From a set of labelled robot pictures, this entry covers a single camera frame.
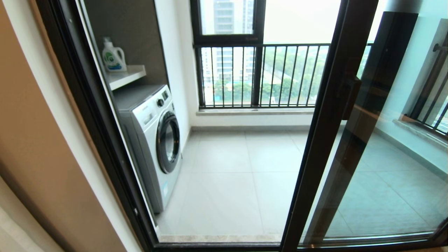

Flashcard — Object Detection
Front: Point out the dark brown sliding glass door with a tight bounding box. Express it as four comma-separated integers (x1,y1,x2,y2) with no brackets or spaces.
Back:
280,0,448,252

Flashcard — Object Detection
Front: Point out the black curved handle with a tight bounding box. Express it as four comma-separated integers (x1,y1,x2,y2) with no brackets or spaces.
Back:
343,75,362,120

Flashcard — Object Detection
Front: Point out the long grey stone sill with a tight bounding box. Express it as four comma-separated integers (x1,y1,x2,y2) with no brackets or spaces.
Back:
196,107,315,117

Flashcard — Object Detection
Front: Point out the white front-load washing machine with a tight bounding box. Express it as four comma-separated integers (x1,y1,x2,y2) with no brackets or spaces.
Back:
114,83,182,214

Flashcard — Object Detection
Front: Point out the long black balcony railing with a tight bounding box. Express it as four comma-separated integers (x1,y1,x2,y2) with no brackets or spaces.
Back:
194,43,373,108

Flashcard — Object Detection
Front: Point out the dark brown niche panel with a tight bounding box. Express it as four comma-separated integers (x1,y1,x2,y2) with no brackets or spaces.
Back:
84,0,168,88

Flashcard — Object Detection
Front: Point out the white detergent bottle green label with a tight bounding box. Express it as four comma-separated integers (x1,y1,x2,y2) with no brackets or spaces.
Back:
102,37,127,73

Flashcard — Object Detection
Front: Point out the dark brown fixed glass door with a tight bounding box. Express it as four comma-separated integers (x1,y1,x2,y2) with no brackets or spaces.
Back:
303,10,448,245

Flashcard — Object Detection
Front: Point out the short grey stone sill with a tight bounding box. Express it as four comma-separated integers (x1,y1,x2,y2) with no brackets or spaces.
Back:
392,119,448,153

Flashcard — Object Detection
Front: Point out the black balcony window frame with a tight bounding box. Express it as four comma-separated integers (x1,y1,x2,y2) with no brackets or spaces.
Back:
190,0,266,107

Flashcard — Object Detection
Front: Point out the white wall shelf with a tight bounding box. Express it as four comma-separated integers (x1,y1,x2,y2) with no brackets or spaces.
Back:
107,65,147,91

